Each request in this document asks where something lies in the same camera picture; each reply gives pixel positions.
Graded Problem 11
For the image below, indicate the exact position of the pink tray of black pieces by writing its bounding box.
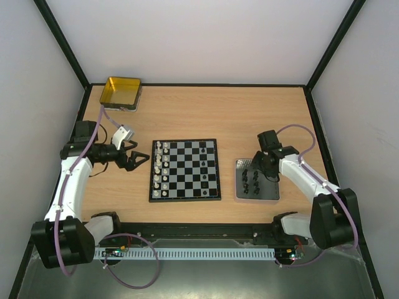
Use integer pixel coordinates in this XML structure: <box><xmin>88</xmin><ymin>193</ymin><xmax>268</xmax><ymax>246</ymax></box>
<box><xmin>234</xmin><ymin>159</ymin><xmax>280</xmax><ymax>204</ymax></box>

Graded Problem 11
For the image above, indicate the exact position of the black and grey chessboard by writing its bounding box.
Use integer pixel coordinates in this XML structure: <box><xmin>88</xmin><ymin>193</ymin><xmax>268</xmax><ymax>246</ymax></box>
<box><xmin>148</xmin><ymin>138</ymin><xmax>222</xmax><ymax>202</ymax></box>

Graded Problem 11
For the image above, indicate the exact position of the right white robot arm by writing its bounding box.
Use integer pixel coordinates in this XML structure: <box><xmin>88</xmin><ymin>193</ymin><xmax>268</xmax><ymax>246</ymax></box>
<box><xmin>252</xmin><ymin>130</ymin><xmax>360</xmax><ymax>249</ymax></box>

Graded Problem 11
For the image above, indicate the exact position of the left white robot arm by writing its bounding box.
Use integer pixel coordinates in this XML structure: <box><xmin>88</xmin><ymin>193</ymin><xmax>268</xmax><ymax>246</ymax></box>
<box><xmin>31</xmin><ymin>121</ymin><xmax>150</xmax><ymax>269</ymax></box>

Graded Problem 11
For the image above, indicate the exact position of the yellow metal tin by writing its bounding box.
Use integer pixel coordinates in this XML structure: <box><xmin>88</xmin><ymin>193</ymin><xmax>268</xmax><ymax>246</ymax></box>
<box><xmin>99</xmin><ymin>77</ymin><xmax>142</xmax><ymax>112</ymax></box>

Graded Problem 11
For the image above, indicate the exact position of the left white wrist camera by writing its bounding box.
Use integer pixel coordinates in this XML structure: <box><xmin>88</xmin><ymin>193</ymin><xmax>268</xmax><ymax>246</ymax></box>
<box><xmin>111</xmin><ymin>125</ymin><xmax>135</xmax><ymax>150</ymax></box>

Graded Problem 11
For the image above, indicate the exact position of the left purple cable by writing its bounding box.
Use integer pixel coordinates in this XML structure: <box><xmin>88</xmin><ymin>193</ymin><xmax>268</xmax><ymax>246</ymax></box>
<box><xmin>54</xmin><ymin>105</ymin><xmax>121</xmax><ymax>277</ymax></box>

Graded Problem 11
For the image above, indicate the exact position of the purple cable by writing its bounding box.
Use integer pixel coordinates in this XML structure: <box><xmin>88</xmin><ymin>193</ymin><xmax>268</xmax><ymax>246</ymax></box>
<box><xmin>54</xmin><ymin>105</ymin><xmax>121</xmax><ymax>277</ymax></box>
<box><xmin>276</xmin><ymin>124</ymin><xmax>359</xmax><ymax>250</ymax></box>

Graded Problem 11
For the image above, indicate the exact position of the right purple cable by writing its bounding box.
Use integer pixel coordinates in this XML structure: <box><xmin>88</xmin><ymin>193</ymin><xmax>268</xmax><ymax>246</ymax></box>
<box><xmin>276</xmin><ymin>124</ymin><xmax>359</xmax><ymax>250</ymax></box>

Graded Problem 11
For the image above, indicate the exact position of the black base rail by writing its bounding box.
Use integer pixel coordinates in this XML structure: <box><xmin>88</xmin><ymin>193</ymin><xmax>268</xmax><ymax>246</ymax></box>
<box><xmin>93</xmin><ymin>221</ymin><xmax>309</xmax><ymax>247</ymax></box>

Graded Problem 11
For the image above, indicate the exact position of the white slotted cable duct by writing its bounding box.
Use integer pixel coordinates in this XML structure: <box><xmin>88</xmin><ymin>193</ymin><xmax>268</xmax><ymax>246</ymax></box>
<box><xmin>94</xmin><ymin>248</ymin><xmax>275</xmax><ymax>261</ymax></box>

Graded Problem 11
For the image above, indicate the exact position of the black frame post left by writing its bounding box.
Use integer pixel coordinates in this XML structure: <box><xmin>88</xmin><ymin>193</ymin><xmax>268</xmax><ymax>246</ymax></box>
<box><xmin>32</xmin><ymin>0</ymin><xmax>91</xmax><ymax>91</ymax></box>

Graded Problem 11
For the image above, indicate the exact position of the black frame post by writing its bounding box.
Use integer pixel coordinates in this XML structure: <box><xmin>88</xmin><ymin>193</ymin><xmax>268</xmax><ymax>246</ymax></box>
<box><xmin>307</xmin><ymin>0</ymin><xmax>367</xmax><ymax>91</ymax></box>
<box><xmin>32</xmin><ymin>0</ymin><xmax>91</xmax><ymax>91</ymax></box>

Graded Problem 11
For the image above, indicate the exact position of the black frame post right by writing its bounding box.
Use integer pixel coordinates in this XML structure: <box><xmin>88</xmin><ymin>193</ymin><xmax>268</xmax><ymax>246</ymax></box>
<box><xmin>307</xmin><ymin>0</ymin><xmax>367</xmax><ymax>91</ymax></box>

